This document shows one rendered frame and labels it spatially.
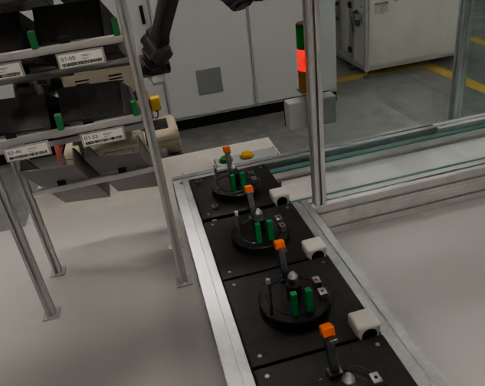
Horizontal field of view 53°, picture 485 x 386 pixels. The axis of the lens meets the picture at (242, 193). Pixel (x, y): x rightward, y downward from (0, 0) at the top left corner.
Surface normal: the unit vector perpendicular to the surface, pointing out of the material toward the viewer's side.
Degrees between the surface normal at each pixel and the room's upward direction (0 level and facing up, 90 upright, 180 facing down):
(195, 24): 90
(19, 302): 0
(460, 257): 0
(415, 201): 90
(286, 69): 90
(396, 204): 90
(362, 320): 0
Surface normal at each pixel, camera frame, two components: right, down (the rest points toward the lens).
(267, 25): 0.22, 0.46
